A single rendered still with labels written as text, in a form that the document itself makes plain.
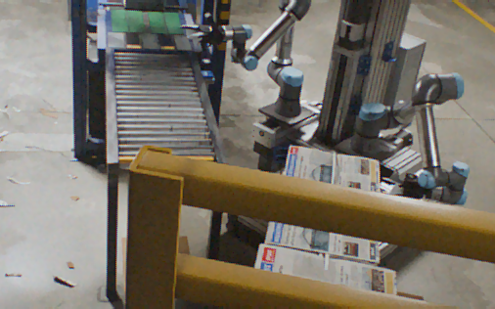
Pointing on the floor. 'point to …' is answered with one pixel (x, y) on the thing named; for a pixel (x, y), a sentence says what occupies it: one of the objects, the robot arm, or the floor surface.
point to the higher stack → (326, 269)
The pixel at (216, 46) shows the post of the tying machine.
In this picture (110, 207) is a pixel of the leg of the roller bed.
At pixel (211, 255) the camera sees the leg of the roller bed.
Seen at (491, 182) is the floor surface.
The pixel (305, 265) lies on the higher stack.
